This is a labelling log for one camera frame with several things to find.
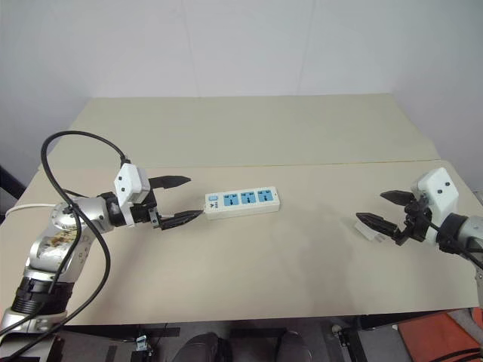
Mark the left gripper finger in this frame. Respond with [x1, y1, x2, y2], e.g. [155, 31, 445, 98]
[149, 174, 192, 192]
[158, 210, 205, 232]

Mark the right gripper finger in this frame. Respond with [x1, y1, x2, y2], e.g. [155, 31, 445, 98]
[355, 212, 399, 238]
[380, 190, 414, 207]

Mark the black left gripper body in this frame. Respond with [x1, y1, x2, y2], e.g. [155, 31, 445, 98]
[130, 187, 167, 232]

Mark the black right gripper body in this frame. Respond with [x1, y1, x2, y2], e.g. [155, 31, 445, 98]
[392, 195, 438, 247]

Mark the small white plug adapter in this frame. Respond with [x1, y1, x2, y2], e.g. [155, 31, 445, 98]
[353, 222, 392, 243]

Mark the white blue power strip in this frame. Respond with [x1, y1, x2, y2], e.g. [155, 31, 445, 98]
[203, 187, 282, 221]

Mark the orange bag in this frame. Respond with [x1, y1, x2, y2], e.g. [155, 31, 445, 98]
[398, 308, 483, 362]

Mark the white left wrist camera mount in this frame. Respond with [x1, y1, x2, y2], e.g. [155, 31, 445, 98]
[112, 161, 152, 228]

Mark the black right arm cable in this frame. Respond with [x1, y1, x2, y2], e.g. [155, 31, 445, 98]
[428, 222, 483, 267]

